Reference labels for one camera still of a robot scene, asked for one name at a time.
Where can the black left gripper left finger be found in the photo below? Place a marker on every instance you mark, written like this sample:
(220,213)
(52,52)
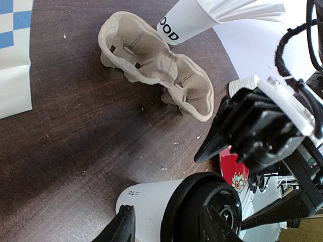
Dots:
(122,228)

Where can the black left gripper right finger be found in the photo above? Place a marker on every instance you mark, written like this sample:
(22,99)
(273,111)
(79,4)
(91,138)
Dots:
(213,228)

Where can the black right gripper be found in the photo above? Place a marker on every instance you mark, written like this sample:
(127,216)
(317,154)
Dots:
(305,165)

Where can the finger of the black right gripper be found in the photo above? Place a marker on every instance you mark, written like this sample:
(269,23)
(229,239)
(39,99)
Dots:
(215,140)

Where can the red floral plate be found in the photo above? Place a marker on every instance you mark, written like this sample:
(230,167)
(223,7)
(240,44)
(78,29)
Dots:
(235,174)

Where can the cream ceramic mug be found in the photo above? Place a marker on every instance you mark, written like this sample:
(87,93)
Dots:
(248,82)

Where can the white cup holding straws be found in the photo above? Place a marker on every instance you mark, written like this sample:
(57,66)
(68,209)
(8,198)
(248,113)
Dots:
(186,19)

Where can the brown pulp cup carrier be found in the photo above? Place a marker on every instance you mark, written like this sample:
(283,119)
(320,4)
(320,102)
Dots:
(130,44)

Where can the blue checkered paper bag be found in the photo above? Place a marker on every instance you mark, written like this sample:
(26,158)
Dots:
(16,18)

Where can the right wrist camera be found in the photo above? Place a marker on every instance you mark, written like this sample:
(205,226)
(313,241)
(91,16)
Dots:
(265,125)

